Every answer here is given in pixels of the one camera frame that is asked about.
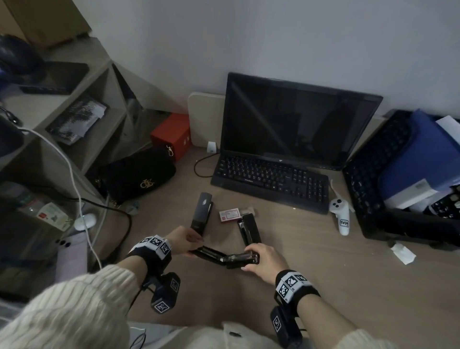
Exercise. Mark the person's right hand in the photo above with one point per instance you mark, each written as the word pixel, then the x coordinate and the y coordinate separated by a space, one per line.
pixel 271 264

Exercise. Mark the person's left hand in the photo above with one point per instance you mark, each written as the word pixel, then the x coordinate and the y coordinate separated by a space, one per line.
pixel 183 239

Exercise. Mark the slim black stapler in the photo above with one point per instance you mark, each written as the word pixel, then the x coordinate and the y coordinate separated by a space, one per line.
pixel 212 253

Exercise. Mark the grey top stapler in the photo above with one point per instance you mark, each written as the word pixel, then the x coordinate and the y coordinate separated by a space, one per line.
pixel 202 212

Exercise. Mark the red white staples box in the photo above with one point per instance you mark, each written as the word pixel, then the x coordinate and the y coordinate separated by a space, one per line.
pixel 229 215

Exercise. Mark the person's right forearm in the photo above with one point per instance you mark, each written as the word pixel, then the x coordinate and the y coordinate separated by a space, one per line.
pixel 330 323

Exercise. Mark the person's left forearm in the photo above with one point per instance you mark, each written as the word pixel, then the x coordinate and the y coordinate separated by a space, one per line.
pixel 79 309

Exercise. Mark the grey bag charm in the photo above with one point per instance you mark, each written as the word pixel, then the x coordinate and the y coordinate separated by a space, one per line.
pixel 133 208

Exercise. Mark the black handbag gold logo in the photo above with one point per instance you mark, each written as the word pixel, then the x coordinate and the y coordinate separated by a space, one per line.
pixel 133 176

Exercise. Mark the black keyboard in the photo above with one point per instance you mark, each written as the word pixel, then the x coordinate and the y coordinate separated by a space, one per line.
pixel 269 179

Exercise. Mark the white handheld controller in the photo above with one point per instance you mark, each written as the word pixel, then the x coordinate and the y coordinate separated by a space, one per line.
pixel 343 219

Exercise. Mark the cream knitted sweater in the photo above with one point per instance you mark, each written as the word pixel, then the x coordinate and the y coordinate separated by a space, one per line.
pixel 215 336

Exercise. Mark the white plug adapter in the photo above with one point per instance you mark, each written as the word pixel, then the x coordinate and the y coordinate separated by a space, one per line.
pixel 212 147

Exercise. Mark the white computer mouse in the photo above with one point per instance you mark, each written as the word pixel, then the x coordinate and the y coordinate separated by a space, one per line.
pixel 85 222

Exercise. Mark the pale smartphone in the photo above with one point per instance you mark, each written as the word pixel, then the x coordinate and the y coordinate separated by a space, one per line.
pixel 68 244

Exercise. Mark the black perforated file basket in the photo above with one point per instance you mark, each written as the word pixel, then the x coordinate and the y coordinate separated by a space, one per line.
pixel 366 179

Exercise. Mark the crumpled white paper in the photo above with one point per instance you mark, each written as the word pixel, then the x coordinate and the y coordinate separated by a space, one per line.
pixel 403 253

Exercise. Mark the green white packet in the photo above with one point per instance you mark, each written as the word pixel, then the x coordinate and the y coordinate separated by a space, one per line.
pixel 50 217

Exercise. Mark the beige shelf unit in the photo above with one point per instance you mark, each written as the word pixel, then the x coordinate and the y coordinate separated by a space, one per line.
pixel 100 118

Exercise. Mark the black computer monitor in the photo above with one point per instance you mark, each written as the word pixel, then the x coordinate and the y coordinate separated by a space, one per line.
pixel 298 118

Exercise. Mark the white cardboard box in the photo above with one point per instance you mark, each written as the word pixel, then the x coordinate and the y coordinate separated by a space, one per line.
pixel 411 194

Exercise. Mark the black white picture booklet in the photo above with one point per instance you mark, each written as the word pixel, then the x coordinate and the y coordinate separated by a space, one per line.
pixel 77 120

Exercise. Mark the black white patterned sheet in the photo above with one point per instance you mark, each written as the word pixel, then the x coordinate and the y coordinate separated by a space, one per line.
pixel 445 205

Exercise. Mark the blue folder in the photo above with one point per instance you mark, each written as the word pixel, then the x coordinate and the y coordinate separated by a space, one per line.
pixel 420 154

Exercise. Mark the white paper sheets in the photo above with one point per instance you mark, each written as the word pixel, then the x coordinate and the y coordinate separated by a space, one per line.
pixel 449 127

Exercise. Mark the brown cardboard box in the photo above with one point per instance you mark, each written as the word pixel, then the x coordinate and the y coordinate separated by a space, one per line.
pixel 39 19

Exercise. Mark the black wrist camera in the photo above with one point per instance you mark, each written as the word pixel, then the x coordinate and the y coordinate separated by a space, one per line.
pixel 165 293
pixel 285 329

